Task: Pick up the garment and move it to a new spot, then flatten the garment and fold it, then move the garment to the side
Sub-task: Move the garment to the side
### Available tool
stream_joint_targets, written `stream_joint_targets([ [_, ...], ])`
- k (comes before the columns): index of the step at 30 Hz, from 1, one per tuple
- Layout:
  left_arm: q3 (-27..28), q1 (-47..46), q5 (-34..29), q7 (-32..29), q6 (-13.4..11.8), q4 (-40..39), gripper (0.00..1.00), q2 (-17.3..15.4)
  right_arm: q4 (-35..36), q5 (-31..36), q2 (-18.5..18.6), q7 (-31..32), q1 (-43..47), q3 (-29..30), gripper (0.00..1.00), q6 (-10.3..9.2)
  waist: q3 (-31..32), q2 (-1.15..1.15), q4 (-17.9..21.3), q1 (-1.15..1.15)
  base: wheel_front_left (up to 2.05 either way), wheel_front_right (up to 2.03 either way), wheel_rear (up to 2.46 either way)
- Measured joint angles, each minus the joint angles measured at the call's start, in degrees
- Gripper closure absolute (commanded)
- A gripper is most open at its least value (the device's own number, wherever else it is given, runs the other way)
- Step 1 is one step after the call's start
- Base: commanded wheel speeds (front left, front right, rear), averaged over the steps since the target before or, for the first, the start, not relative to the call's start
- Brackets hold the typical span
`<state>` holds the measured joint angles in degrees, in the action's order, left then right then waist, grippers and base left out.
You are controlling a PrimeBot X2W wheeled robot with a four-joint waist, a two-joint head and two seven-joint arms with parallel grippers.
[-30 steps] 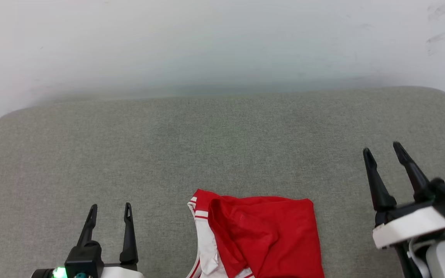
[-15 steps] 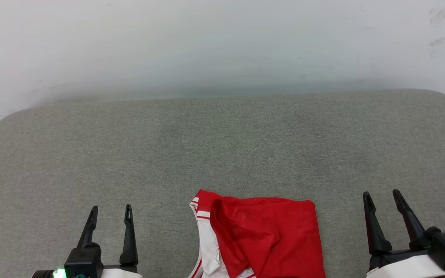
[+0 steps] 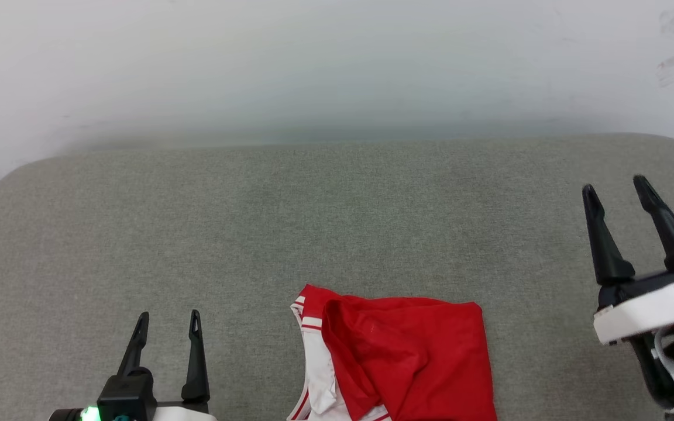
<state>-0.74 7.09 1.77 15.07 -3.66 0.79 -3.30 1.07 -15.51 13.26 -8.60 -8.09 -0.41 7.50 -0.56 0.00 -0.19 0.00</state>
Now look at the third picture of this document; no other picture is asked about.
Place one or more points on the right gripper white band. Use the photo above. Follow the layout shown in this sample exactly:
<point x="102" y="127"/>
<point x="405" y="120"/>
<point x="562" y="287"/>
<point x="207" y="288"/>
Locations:
<point x="653" y="307"/>

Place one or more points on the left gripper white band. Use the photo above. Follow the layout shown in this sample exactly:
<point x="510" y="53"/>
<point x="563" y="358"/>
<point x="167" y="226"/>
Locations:
<point x="185" y="412"/>

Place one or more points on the red and white jersey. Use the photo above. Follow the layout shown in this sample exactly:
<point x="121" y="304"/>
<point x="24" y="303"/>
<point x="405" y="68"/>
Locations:
<point x="419" y="356"/>

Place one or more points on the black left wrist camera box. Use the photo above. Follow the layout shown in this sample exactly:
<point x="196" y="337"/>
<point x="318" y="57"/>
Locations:
<point x="129" y="392"/>

